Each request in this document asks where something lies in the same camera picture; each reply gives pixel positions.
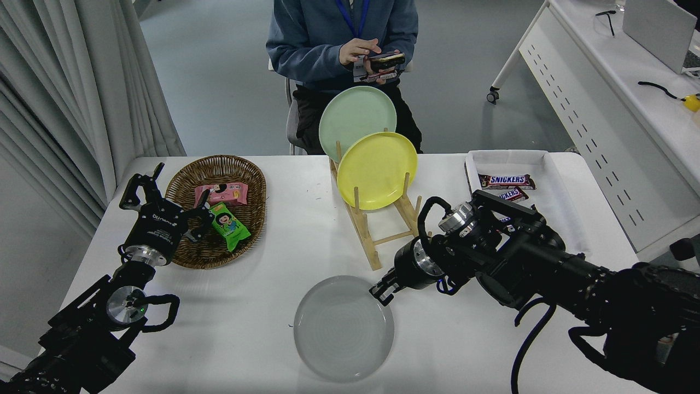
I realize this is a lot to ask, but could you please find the pink snack pack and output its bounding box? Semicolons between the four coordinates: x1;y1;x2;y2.
194;182;249;207

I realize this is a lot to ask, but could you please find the person's left hand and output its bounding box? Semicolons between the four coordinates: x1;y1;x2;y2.
364;58;409;85

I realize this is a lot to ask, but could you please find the wooden plate rack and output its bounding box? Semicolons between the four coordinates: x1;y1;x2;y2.
328;129;434;271

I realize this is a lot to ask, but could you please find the person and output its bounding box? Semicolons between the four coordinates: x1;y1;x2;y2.
266;0;423;155

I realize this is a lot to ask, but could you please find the green snack pack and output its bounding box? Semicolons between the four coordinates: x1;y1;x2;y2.
208;202;252;252

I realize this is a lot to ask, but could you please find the person's right hand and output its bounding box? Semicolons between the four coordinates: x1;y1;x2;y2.
339;38;382;67

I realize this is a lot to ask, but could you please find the black cable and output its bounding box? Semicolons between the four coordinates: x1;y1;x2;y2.
638;81;684;102

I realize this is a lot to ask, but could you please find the office chair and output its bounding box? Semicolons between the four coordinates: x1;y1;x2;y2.
284;77;308;155

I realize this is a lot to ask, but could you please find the brown wicker basket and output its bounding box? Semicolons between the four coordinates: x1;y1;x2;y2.
164;155;267;270

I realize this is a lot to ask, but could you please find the white tray with cork base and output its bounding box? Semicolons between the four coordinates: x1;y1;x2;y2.
464;149;594;258

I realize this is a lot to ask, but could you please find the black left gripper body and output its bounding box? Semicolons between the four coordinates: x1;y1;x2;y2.
126;200;189;255

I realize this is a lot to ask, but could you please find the grey plate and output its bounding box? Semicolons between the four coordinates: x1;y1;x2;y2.
294;275;395;383

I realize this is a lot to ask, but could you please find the silver laptop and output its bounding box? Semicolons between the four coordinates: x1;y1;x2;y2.
622;0;700;74

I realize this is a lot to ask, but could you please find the yellow plate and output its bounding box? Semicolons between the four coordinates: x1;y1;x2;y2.
336;131;418;211

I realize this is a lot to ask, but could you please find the pale green plate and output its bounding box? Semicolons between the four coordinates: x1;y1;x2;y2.
318;85;398;163

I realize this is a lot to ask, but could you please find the smartphone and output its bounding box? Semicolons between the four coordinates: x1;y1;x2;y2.
367;52;406;69

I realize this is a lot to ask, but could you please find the blue lanyard with badge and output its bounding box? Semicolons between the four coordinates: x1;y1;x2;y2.
335;0;371;84

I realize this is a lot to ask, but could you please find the grey curtain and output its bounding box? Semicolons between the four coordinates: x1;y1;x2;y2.
0;0;186;241

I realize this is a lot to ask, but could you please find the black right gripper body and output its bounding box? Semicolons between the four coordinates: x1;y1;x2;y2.
393;240;439;291

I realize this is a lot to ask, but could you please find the black cylinder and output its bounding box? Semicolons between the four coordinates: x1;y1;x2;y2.
670;235;700;262

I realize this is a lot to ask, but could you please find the Snickers bar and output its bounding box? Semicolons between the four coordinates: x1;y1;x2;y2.
478;173;537;190
495;187;530;203
367;69;409;84

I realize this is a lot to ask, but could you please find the white desk with perforated panel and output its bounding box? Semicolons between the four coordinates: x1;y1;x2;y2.
487;0;700;263

